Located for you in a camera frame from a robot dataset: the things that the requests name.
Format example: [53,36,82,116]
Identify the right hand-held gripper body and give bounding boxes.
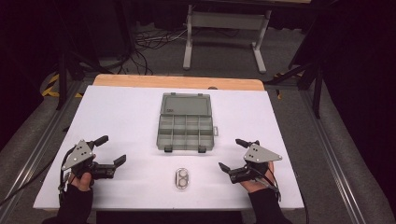
[229,143,284,185]

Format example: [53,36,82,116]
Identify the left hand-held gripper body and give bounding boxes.
[61,139,117,181]

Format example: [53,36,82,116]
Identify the clear case with round batteries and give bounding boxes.
[175,167,191,190]

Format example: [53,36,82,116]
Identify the grey plastic organizer box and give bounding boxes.
[156,91,219,154]

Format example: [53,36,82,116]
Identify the person's left hand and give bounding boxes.
[68,154,97,192]

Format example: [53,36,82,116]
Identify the person's right hand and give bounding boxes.
[239,161,276,194]

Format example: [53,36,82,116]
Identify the white table sheet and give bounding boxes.
[33,85,305,210]

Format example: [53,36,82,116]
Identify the black tripod stand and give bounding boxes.
[55,43,106,111]

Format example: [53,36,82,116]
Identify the yellow black hazard tape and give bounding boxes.
[41,73,84,99]

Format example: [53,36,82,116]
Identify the black metal stand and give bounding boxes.
[264,57,326,119]

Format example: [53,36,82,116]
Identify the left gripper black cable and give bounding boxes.
[0,147,75,208]

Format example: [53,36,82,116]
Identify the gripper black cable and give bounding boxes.
[0,147,75,208]
[247,166,283,203]

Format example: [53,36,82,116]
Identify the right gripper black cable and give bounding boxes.
[247,166,283,203]

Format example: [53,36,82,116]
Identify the aluminium floor rail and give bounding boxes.
[0,79,87,217]
[298,89,367,224]

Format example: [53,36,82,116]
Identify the bundle of floor cables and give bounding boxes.
[118,26,190,77]

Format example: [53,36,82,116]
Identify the grey metal desk frame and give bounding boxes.
[182,4,273,75]

